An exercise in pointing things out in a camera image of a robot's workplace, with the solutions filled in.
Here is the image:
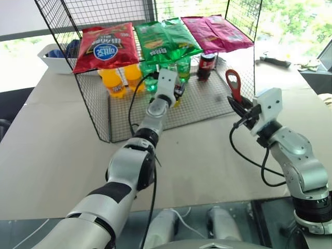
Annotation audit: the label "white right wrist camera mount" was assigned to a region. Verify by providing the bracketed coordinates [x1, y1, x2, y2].
[250, 88, 283, 137]

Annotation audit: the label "black wire rack shelf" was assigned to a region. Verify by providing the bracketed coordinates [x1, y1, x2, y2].
[33, 0, 263, 144]

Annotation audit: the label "white plastic bin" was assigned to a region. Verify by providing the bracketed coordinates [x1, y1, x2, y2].
[37, 43, 84, 76]

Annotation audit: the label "white cable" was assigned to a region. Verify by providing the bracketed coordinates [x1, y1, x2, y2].
[170, 206, 210, 240]

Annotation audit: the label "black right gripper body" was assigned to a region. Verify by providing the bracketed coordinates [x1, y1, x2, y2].
[233, 103, 261, 130]

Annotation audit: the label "cola bottle red label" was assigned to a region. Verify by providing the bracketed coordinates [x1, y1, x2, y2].
[196, 52, 217, 82]

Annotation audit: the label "red chip bag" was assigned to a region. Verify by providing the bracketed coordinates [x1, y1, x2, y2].
[72, 21, 140, 75]

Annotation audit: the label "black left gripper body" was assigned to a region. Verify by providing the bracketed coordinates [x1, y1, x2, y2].
[172, 82, 183, 102]

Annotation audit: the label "black handled hammer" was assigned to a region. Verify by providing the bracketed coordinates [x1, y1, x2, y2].
[255, 52, 292, 68]

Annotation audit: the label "grey rounded shape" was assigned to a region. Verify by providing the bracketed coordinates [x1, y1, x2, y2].
[205, 205, 243, 245]
[149, 207, 183, 249]

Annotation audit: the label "pink chip bag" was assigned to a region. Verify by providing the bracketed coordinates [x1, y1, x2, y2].
[204, 14, 255, 54]
[179, 16, 223, 53]

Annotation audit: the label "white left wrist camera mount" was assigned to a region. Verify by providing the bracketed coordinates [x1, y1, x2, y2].
[156, 68, 180, 105]

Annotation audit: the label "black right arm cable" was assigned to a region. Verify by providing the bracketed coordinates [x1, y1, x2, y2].
[229, 121, 287, 187]

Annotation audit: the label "orange soda bottle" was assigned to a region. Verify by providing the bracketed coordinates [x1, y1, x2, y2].
[123, 63, 144, 93]
[98, 67, 128, 100]

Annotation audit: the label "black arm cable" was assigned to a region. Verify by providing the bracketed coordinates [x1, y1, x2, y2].
[128, 72, 162, 249]
[229, 121, 287, 187]

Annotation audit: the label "red bottle opener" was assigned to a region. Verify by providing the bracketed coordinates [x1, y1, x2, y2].
[225, 69, 242, 103]

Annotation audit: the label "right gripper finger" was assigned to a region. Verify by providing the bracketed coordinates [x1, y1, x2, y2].
[226, 95, 252, 110]
[230, 103, 247, 120]

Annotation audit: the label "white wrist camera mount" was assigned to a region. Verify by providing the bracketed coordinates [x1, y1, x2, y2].
[156, 68, 180, 105]
[250, 88, 283, 137]

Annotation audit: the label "pale work gloves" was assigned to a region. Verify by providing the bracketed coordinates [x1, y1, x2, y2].
[297, 59, 322, 71]

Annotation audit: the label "green soda bottle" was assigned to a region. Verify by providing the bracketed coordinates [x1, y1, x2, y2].
[177, 55, 193, 84]
[139, 60, 160, 93]
[167, 61, 182, 76]

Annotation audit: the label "grey laptop screen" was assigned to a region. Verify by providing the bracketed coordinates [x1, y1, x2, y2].
[317, 38, 332, 71]

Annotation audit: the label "green chip bag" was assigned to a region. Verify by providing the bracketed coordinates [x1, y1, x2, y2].
[133, 22, 172, 66]
[161, 17, 204, 63]

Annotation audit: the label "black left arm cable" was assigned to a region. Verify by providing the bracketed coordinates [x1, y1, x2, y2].
[128, 72, 162, 249]

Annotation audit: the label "blue item in bin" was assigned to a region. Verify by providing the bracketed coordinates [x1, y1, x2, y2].
[47, 38, 81, 59]

